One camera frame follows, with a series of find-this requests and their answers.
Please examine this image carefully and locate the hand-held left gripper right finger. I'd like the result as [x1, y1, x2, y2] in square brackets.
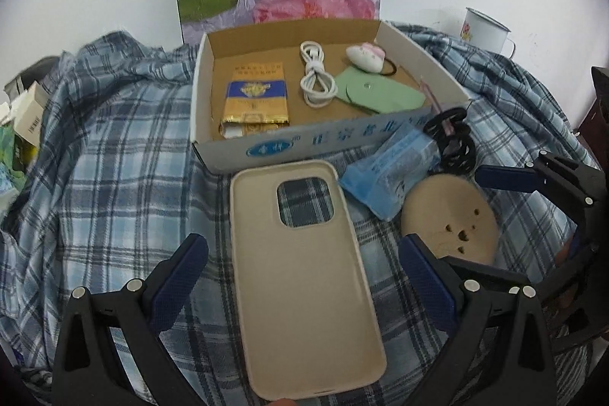
[399, 234, 555, 406]

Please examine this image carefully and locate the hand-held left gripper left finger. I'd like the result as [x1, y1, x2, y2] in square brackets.
[52, 234, 210, 406]

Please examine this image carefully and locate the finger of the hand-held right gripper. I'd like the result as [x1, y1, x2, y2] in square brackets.
[440, 256, 534, 289]
[476, 151, 601, 210]

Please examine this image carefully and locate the black spiral hair tie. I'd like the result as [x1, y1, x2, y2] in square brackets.
[435, 132, 477, 175]

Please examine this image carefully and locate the beige round pad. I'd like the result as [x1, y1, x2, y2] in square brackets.
[400, 175, 501, 265]

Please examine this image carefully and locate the black hair band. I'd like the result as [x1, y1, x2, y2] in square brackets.
[422, 107, 469, 138]

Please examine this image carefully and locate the pink hair stick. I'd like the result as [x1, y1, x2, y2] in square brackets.
[419, 75, 453, 135]

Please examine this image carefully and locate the blue plastic packet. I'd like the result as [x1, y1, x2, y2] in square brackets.
[338, 123, 441, 222]

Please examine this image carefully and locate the beige phone case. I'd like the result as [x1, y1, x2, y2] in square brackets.
[230, 159, 388, 402]

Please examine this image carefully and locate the green felt pouch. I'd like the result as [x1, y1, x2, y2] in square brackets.
[334, 67, 427, 116]

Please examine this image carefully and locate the white plush cat hair tie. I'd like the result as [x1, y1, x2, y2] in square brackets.
[345, 42, 406, 76]

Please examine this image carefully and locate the white cardboard box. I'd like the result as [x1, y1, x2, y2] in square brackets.
[190, 18, 472, 174]

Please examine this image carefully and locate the gold foil packet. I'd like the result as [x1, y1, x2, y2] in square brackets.
[218, 61, 292, 138]

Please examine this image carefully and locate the white charging cable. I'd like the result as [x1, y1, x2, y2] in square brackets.
[299, 41, 338, 109]

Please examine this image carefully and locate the person's right hand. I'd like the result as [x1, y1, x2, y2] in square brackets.
[554, 241, 575, 267]

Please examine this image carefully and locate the dark brown furniture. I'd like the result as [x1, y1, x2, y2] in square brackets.
[578, 66, 609, 154]

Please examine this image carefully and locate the blue plaid shirt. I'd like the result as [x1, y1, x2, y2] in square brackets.
[0, 23, 600, 406]

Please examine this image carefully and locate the white enamel mug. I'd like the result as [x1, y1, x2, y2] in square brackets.
[459, 6, 517, 57]

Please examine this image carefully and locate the green tissue pack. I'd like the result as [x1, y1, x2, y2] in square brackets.
[0, 121, 29, 193]

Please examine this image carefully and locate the small white box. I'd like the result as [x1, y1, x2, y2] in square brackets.
[10, 81, 51, 149]

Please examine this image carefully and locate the dark grey bag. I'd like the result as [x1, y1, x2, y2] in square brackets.
[2, 56, 65, 97]

